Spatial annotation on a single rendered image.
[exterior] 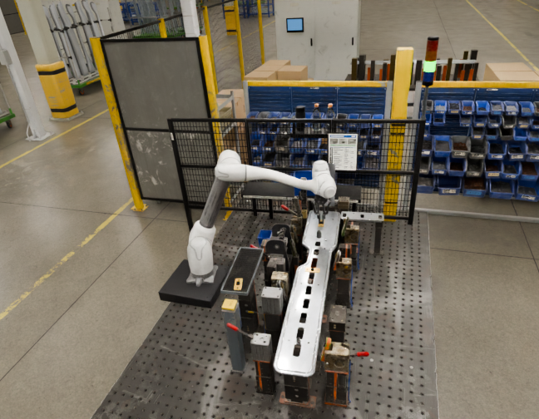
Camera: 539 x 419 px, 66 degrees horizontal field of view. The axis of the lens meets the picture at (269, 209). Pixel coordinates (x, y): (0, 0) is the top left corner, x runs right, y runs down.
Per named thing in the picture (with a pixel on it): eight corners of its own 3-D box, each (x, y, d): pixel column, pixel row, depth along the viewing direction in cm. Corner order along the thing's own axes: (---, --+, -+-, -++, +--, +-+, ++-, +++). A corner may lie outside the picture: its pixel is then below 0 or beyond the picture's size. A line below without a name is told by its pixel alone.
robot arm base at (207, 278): (184, 287, 272) (183, 280, 269) (192, 266, 291) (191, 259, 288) (211, 288, 270) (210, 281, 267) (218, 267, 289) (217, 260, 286)
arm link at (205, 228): (185, 253, 284) (186, 236, 303) (208, 259, 289) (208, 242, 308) (221, 154, 252) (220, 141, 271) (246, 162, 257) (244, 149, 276)
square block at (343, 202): (347, 244, 311) (348, 202, 292) (336, 243, 313) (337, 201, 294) (348, 237, 317) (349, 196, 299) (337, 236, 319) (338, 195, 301)
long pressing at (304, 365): (319, 379, 180) (319, 377, 179) (269, 372, 185) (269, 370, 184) (341, 212, 295) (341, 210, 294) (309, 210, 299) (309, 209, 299)
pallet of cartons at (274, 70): (296, 145, 662) (294, 77, 608) (249, 141, 687) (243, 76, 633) (314, 120, 757) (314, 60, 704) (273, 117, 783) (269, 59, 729)
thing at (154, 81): (238, 214, 492) (215, 32, 389) (234, 221, 480) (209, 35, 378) (139, 204, 528) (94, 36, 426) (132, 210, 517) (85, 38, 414)
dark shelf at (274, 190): (360, 203, 301) (360, 199, 300) (240, 198, 320) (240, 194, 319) (361, 189, 319) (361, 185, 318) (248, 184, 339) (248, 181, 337)
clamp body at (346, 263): (352, 310, 253) (354, 265, 235) (332, 308, 255) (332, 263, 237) (353, 300, 260) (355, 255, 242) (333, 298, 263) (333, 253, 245)
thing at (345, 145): (357, 171, 313) (358, 132, 297) (327, 170, 318) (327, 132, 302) (357, 170, 314) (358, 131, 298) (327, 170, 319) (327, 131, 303)
